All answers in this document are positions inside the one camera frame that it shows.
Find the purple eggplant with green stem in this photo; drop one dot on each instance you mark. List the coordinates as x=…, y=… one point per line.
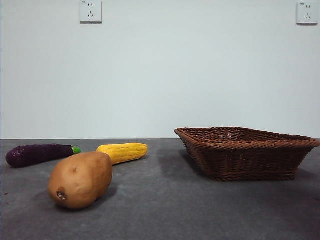
x=35, y=155

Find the white wall socket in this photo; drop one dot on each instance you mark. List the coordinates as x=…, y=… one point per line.
x=91, y=12
x=307, y=13

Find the brown wicker basket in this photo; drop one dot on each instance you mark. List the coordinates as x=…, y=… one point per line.
x=250, y=160

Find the yellow corn cob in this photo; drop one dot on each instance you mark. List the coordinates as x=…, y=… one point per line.
x=127, y=152

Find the brown potato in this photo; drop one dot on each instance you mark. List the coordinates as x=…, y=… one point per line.
x=80, y=180

